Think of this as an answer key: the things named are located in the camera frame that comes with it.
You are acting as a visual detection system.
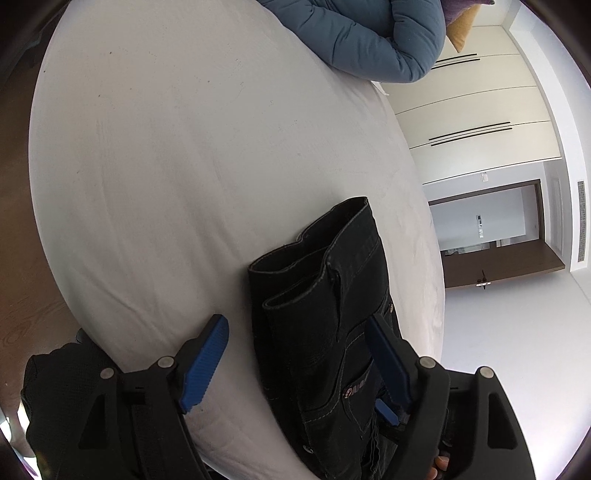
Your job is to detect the purple pillow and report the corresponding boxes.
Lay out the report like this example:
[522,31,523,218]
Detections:
[441,0,495,24]

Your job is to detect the brown door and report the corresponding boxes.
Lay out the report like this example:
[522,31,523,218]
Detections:
[427,179,566,290]

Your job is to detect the wall air vent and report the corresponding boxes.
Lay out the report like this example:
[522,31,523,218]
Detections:
[577,181,587,263]

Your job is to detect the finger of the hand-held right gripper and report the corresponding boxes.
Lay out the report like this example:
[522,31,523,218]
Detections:
[374,398,416,444]

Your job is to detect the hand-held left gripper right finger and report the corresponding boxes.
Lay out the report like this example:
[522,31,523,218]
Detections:
[366,314,536,480]

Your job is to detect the bed with white sheet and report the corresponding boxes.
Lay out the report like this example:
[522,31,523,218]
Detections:
[28,0,448,480]

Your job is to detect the person's right hand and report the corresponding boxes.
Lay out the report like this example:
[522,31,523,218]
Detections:
[427,455,451,480]

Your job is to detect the dark mesh cloth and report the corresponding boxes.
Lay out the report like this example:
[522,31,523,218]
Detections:
[21,328,125,480]

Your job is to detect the black pants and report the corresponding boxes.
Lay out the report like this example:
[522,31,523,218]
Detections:
[248,197,416,480]

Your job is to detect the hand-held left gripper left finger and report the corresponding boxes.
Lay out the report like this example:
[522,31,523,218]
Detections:
[76,314,230,480]

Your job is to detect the white wardrobe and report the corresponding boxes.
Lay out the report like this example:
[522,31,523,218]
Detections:
[369,23,566,185]

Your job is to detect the rolled blue duvet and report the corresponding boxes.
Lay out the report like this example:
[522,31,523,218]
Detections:
[259,0,446,84]

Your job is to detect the yellow pillow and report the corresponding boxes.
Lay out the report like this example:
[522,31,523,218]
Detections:
[445,4,478,52]

